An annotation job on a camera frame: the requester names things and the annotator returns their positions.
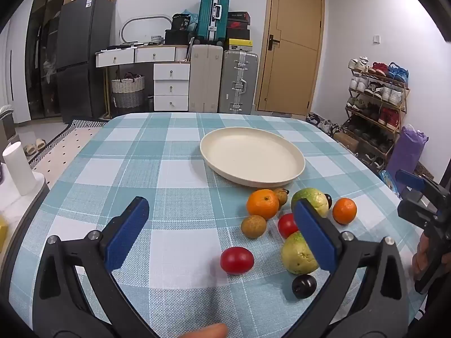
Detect patterned rug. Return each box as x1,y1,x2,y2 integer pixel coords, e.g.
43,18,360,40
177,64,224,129
27,119,108,185

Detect green mottled guava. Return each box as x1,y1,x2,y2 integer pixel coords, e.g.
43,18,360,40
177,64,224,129
280,232,319,276

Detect wooden door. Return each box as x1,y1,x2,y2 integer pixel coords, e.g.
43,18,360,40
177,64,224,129
254,0,325,117

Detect oval metal-framed mirror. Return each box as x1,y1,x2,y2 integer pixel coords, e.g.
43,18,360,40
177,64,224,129
121,15,172,44

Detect small cardboard box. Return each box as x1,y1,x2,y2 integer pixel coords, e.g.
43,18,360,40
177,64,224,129
333,132,359,152

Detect yellow and black box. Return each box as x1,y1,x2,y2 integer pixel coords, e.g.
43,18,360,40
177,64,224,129
224,38,253,52

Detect teal checkered tablecloth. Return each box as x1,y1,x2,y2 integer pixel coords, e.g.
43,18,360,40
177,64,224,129
9,113,427,338

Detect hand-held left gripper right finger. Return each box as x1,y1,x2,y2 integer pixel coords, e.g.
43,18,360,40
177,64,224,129
292,199,411,338

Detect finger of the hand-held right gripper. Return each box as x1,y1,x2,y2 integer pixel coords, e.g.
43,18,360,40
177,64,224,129
395,170,451,205
397,190,442,234

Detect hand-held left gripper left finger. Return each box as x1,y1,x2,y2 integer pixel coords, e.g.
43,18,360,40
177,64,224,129
32,196,159,338

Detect white drawer desk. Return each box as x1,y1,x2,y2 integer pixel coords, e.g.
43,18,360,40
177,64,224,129
95,44,191,112

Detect dark grey refrigerator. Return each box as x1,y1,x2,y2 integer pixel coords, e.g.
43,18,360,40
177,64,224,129
56,0,115,124

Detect white cylinder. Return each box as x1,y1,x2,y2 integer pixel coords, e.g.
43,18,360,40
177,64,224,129
3,141,37,196

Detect person's right forearm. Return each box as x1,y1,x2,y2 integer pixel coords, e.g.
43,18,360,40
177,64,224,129
410,285,451,338

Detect large orange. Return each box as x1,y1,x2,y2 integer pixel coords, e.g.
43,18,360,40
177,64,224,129
246,189,280,221

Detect rows of shoes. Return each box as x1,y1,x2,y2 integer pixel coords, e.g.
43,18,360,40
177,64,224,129
343,56,411,168

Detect yellow-green guava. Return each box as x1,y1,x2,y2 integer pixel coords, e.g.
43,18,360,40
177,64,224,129
291,188,330,218

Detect person's right hand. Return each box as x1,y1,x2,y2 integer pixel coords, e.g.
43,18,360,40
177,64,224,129
412,233,434,282

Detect silver suitcase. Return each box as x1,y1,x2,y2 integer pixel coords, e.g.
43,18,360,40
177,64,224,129
218,50,259,115

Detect white wardrobe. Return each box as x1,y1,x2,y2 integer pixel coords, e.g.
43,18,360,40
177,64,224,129
0,0,37,124

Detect wicker laundry basket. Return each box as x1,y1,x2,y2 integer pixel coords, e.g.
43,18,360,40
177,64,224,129
111,73,146,109

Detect teal suitcase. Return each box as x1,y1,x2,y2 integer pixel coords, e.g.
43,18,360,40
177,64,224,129
196,0,231,45

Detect blue patterned packet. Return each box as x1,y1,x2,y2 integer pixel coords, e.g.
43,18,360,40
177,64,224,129
380,170,400,196

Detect dark glass cabinet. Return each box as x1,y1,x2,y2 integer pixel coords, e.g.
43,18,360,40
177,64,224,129
25,0,76,117

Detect brown longan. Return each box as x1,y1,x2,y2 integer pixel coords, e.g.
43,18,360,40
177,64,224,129
273,188,290,208
241,215,267,239

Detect beige suitcase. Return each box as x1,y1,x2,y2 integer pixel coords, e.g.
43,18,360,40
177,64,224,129
188,44,224,113

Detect purple bag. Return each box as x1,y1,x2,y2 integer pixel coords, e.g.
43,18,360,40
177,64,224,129
386,125,428,184

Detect small orange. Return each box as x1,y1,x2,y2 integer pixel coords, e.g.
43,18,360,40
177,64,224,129
332,198,357,225

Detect person's left hand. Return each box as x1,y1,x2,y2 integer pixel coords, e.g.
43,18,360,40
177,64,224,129
182,323,228,338

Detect black case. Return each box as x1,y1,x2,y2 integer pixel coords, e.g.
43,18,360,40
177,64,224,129
164,29,193,46

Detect black bag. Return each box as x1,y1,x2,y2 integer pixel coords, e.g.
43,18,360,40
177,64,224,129
171,13,193,32

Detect wooden shoe rack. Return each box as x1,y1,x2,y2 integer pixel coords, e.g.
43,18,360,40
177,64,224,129
343,68,411,170

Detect red tomato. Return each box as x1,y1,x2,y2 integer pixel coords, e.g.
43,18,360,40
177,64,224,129
278,213,300,239
220,247,255,275

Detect cream round plate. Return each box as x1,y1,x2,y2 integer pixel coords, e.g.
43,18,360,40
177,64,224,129
200,127,306,187

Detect brown patterned mat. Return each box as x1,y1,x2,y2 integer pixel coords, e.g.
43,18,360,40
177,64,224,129
416,161,435,181

